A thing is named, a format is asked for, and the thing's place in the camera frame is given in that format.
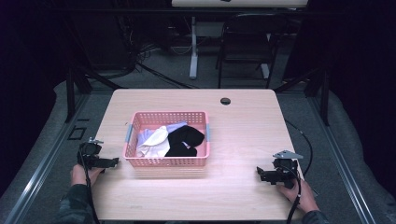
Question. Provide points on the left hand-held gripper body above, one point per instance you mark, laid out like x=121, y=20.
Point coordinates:
x=89, y=152

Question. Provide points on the dark curtain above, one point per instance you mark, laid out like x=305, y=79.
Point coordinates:
x=25, y=62
x=364, y=77

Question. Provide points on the lavender cloth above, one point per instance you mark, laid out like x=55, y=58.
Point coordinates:
x=144, y=135

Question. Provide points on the person's right hand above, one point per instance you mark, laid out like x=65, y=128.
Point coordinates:
x=300, y=196

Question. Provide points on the pink perforated plastic basket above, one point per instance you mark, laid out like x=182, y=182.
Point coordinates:
x=166, y=160

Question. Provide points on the black chair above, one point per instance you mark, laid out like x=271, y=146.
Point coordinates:
x=246, y=43

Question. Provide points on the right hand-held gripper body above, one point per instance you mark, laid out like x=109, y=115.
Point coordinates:
x=285, y=169

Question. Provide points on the white desk with leg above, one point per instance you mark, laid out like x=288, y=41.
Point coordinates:
x=236, y=3

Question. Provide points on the white cloth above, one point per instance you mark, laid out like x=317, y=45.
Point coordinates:
x=157, y=144

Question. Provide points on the black cloth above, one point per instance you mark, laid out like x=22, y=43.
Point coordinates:
x=185, y=138

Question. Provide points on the black metal stand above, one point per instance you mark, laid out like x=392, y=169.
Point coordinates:
x=71, y=93
x=324, y=96

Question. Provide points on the black rectangular frame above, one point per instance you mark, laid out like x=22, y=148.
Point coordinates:
x=77, y=133

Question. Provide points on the person's left hand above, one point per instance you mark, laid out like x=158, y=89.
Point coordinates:
x=79, y=175

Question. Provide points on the aluminium rail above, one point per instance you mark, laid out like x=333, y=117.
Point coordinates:
x=342, y=161
x=40, y=168

